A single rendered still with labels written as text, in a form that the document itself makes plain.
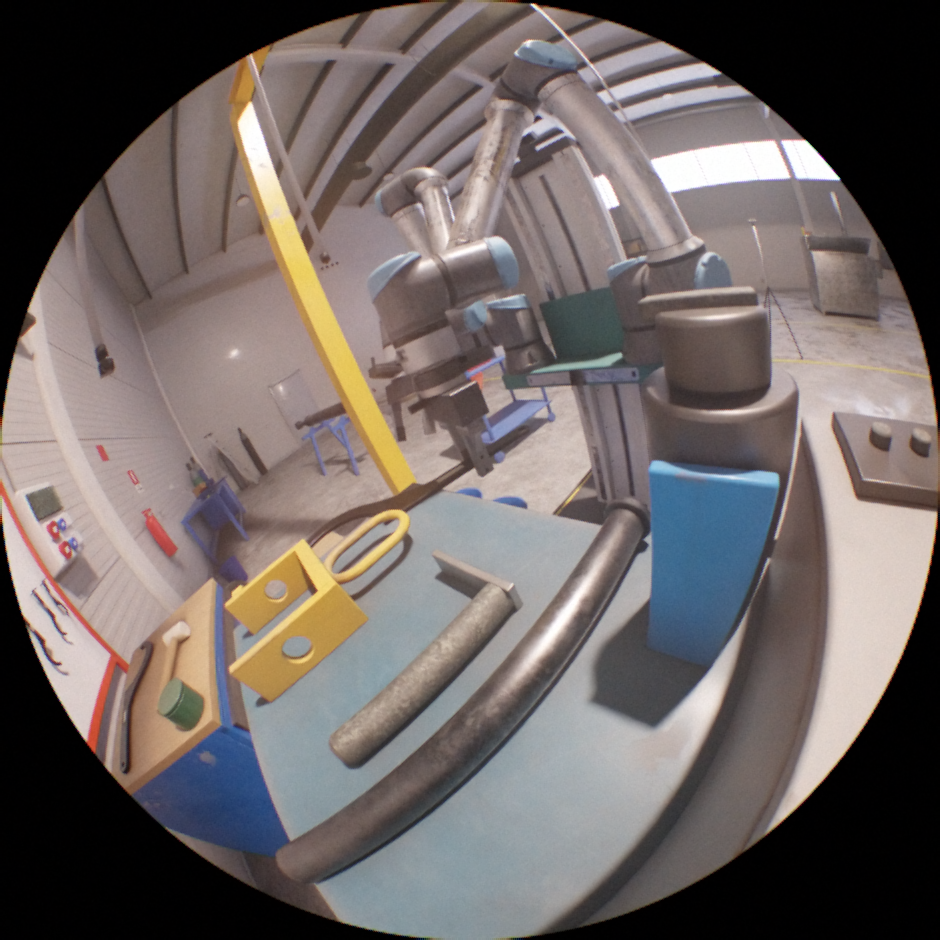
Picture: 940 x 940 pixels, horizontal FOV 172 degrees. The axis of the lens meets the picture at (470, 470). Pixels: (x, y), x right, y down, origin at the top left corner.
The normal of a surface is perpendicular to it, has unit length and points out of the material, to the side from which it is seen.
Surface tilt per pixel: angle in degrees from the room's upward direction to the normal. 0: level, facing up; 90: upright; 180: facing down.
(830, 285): 90
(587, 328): 90
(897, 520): 0
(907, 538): 0
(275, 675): 90
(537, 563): 0
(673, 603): 90
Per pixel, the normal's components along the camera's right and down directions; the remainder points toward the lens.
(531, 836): -0.37, -0.82
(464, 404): 0.47, 0.23
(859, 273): -0.71, 0.55
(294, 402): 0.66, 0.10
